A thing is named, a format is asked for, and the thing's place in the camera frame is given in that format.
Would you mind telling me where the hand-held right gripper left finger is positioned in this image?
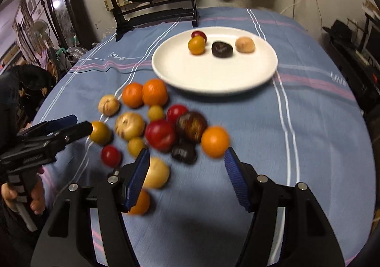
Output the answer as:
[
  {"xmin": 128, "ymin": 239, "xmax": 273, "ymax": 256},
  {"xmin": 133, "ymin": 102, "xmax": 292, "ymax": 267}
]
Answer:
[{"xmin": 31, "ymin": 148, "xmax": 151, "ymax": 267}]

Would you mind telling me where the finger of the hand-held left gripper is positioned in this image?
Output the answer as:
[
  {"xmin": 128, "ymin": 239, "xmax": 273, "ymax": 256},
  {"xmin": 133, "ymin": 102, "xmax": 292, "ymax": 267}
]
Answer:
[
  {"xmin": 47, "ymin": 121, "xmax": 94, "ymax": 146},
  {"xmin": 30, "ymin": 115, "xmax": 78, "ymax": 137}
]

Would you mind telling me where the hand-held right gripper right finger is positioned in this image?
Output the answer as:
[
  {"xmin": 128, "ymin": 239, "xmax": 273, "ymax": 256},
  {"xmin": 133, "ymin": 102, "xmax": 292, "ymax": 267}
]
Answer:
[{"xmin": 224, "ymin": 147, "xmax": 346, "ymax": 267}]

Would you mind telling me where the tan loquat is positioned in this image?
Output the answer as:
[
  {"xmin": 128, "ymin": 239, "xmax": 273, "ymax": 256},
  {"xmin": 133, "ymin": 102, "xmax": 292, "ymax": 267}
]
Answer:
[
  {"xmin": 98, "ymin": 94, "xmax": 120, "ymax": 116},
  {"xmin": 142, "ymin": 157, "xmax": 170, "ymax": 189},
  {"xmin": 235, "ymin": 36, "xmax": 256, "ymax": 54},
  {"xmin": 114, "ymin": 112, "xmax": 146, "ymax": 141}
]

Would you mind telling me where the yellow plum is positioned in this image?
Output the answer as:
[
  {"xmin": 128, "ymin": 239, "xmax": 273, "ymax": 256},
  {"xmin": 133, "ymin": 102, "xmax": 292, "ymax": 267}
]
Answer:
[
  {"xmin": 90, "ymin": 121, "xmax": 113, "ymax": 146},
  {"xmin": 188, "ymin": 36, "xmax": 206, "ymax": 55},
  {"xmin": 147, "ymin": 105, "xmax": 165, "ymax": 121},
  {"xmin": 128, "ymin": 137, "xmax": 146, "ymax": 157}
]

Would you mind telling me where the small orange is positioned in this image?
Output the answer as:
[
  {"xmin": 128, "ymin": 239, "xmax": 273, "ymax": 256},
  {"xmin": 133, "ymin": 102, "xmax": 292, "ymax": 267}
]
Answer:
[
  {"xmin": 142, "ymin": 79, "xmax": 168, "ymax": 106},
  {"xmin": 122, "ymin": 82, "xmax": 145, "ymax": 109},
  {"xmin": 128, "ymin": 190, "xmax": 151, "ymax": 216},
  {"xmin": 201, "ymin": 126, "xmax": 230, "ymax": 158}
]

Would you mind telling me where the red plum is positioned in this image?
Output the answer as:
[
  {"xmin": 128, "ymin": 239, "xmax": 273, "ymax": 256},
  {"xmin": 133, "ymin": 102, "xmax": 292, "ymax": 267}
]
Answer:
[
  {"xmin": 101, "ymin": 145, "xmax": 122, "ymax": 167},
  {"xmin": 166, "ymin": 104, "xmax": 188, "ymax": 123},
  {"xmin": 144, "ymin": 120, "xmax": 177, "ymax": 152}
]

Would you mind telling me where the dark purple mangosteen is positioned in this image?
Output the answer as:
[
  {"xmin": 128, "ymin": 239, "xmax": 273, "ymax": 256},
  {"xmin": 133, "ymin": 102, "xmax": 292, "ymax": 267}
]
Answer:
[
  {"xmin": 212, "ymin": 41, "xmax": 234, "ymax": 57},
  {"xmin": 170, "ymin": 139, "xmax": 198, "ymax": 165},
  {"xmin": 176, "ymin": 111, "xmax": 208, "ymax": 142}
]

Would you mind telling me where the white round plate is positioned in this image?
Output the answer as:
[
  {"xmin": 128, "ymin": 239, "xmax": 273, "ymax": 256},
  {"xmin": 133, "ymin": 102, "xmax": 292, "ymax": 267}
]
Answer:
[{"xmin": 151, "ymin": 26, "xmax": 279, "ymax": 96}]

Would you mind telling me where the person's left hand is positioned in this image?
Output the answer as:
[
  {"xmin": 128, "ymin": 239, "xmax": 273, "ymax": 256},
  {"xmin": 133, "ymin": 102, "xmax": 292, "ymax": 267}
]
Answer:
[{"xmin": 1, "ymin": 177, "xmax": 46, "ymax": 216}]

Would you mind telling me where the dark jacket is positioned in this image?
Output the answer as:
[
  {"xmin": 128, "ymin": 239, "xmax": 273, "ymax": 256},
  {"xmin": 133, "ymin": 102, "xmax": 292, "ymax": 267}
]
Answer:
[{"xmin": 0, "ymin": 65, "xmax": 58, "ymax": 125}]

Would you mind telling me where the clear plastic bag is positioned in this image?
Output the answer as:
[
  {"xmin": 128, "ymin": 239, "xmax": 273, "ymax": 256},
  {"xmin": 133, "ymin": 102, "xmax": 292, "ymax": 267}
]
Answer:
[{"xmin": 64, "ymin": 46, "xmax": 90, "ymax": 68}]

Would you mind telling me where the blue striped tablecloth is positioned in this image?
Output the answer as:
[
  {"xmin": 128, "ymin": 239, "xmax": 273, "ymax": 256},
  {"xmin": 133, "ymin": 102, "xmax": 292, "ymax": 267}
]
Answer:
[{"xmin": 30, "ymin": 7, "xmax": 376, "ymax": 267}]

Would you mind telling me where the standing fan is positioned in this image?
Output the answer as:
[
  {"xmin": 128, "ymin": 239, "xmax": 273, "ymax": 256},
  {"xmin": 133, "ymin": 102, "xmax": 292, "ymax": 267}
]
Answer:
[{"xmin": 30, "ymin": 19, "xmax": 51, "ymax": 45}]

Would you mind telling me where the dark red apple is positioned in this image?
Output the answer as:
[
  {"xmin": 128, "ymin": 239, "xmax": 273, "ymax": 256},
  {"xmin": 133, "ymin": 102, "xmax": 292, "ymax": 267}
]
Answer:
[{"xmin": 191, "ymin": 31, "xmax": 208, "ymax": 43}]

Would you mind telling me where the black media stand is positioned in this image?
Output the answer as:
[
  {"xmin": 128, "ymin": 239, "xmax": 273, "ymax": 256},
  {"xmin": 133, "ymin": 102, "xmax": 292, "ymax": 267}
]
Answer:
[{"xmin": 322, "ymin": 26, "xmax": 380, "ymax": 113}]

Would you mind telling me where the black hat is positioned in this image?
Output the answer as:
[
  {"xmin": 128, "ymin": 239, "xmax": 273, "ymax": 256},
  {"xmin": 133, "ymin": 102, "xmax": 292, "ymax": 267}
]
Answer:
[{"xmin": 322, "ymin": 19, "xmax": 361, "ymax": 42}]

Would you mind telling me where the black computer monitor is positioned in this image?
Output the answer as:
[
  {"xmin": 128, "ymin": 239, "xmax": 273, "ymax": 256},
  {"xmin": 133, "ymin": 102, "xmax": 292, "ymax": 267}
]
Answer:
[{"xmin": 361, "ymin": 14, "xmax": 380, "ymax": 57}]

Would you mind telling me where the white cable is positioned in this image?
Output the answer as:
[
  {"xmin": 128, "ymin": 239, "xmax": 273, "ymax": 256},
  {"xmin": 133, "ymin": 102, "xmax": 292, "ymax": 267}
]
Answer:
[{"xmin": 279, "ymin": 0, "xmax": 309, "ymax": 15}]

